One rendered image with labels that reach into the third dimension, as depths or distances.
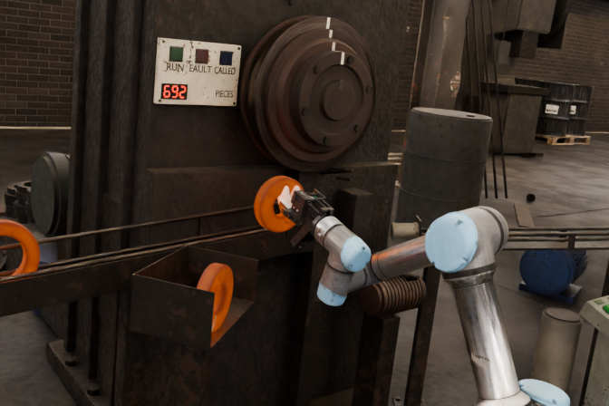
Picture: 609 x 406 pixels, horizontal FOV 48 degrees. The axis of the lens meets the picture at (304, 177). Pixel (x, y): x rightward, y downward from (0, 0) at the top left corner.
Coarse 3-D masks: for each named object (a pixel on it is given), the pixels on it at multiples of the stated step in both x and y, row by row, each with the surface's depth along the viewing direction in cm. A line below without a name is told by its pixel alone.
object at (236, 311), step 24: (168, 264) 169; (192, 264) 178; (240, 264) 174; (144, 288) 153; (168, 288) 151; (192, 288) 149; (240, 288) 175; (144, 312) 154; (168, 312) 152; (192, 312) 150; (240, 312) 168; (168, 336) 153; (192, 336) 151; (216, 336) 156; (192, 360) 167; (192, 384) 168
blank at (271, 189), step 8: (280, 176) 188; (264, 184) 186; (272, 184) 185; (280, 184) 186; (288, 184) 188; (296, 184) 190; (264, 192) 184; (272, 192) 185; (280, 192) 187; (256, 200) 185; (264, 200) 184; (272, 200) 186; (256, 208) 185; (264, 208) 185; (272, 208) 186; (256, 216) 186; (264, 216) 185; (272, 216) 187; (280, 216) 190; (264, 224) 186; (272, 224) 188; (280, 224) 189; (288, 224) 191
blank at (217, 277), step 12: (216, 264) 157; (204, 276) 152; (216, 276) 153; (228, 276) 160; (204, 288) 151; (216, 288) 158; (228, 288) 161; (216, 300) 158; (228, 300) 163; (216, 312) 156; (216, 324) 157
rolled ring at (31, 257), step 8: (0, 224) 160; (8, 224) 161; (16, 224) 162; (0, 232) 160; (8, 232) 161; (16, 232) 162; (24, 232) 163; (24, 240) 164; (32, 240) 165; (24, 248) 164; (32, 248) 165; (24, 256) 166; (32, 256) 166; (24, 264) 165; (32, 264) 166; (16, 272) 166; (24, 272) 166
